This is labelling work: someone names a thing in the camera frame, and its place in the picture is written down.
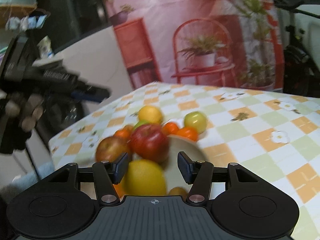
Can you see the floral checkered tablecloth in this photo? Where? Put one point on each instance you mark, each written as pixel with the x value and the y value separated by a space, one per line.
pixel 274 135

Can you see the grey gloved hand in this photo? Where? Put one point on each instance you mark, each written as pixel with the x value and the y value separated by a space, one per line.
pixel 19 117

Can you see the dark window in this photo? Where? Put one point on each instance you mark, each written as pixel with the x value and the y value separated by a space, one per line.
pixel 69 21

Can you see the pink printed backdrop cloth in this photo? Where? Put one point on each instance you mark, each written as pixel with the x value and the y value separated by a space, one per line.
pixel 233 43

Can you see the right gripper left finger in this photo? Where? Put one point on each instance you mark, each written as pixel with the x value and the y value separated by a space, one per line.
pixel 106 174

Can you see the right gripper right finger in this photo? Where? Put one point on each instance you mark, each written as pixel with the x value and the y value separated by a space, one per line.
pixel 198 174

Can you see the grey washing machine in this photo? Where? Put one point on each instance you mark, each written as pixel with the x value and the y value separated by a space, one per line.
pixel 59 112

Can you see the small brown kiwi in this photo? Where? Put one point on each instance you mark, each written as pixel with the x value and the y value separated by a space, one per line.
pixel 178 191

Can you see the white detergent bag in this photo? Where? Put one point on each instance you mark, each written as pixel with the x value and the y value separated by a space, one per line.
pixel 45 49

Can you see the orange mandarin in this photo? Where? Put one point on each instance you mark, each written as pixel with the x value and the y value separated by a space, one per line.
pixel 120 188
pixel 125 132
pixel 189 133
pixel 170 128

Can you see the yellow lemon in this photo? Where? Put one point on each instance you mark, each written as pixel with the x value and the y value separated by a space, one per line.
pixel 150 114
pixel 144 178

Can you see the black exercise bike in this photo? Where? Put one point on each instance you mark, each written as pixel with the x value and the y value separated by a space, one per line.
pixel 301 73

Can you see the bright red apple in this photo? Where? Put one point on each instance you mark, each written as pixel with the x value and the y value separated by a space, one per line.
pixel 149 142

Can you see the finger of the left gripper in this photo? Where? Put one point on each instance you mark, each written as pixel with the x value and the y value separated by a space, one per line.
pixel 91 93

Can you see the dull red-brown apple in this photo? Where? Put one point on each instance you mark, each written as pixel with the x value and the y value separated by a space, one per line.
pixel 110 148

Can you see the bright green apple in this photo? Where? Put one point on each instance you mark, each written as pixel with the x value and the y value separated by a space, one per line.
pixel 140 123

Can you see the hanging laundry rack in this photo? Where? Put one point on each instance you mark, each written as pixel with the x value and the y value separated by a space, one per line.
pixel 22 17

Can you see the yellow-green apple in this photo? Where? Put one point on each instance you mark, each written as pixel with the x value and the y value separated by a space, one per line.
pixel 196 120

